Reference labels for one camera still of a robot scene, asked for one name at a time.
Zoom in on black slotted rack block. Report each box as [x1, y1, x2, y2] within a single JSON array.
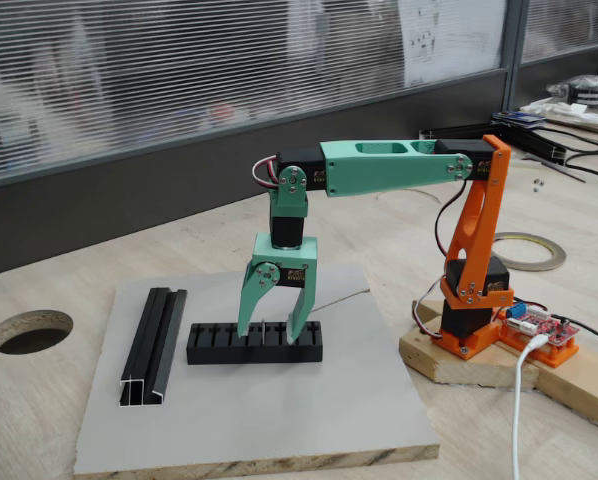
[[186, 321, 324, 366]]

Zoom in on grey laminated chipboard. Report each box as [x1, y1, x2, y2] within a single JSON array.
[[72, 263, 441, 476]]

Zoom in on short black aluminium profile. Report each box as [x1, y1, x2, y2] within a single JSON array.
[[119, 287, 189, 409]]

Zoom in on triangular wooden block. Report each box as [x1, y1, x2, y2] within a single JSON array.
[[411, 298, 444, 332]]

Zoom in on wooden block with screw holes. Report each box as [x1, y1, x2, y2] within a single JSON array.
[[398, 309, 541, 390]]

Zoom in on long black aluminium profile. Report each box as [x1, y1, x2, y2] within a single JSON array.
[[418, 123, 505, 144], [498, 124, 568, 166]]

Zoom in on flat tape roll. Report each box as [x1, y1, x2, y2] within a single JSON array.
[[491, 231, 568, 273]]

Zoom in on blue card stack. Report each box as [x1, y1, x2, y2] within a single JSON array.
[[491, 110, 549, 131]]

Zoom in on red controller board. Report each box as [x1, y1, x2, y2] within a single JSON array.
[[501, 298, 579, 347]]

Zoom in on printed paper sheet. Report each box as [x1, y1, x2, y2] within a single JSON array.
[[398, 0, 509, 89]]

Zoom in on long wooden plank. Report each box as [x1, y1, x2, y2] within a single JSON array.
[[536, 329, 598, 436]]

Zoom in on white plastic wrapping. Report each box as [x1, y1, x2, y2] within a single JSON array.
[[518, 97, 598, 127]]

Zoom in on red white black servo wire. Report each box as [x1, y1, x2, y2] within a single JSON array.
[[252, 156, 281, 191], [410, 277, 450, 342]]

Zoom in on white usb cable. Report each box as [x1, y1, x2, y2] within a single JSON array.
[[510, 333, 549, 480]]

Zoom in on orange printed board mount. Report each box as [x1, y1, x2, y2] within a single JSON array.
[[496, 319, 580, 370]]

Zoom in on thin black cable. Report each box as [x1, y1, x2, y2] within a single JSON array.
[[543, 126, 598, 152], [552, 312, 598, 352], [564, 152, 598, 184]]

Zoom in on black device with cables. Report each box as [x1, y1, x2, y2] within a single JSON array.
[[546, 74, 598, 109]]

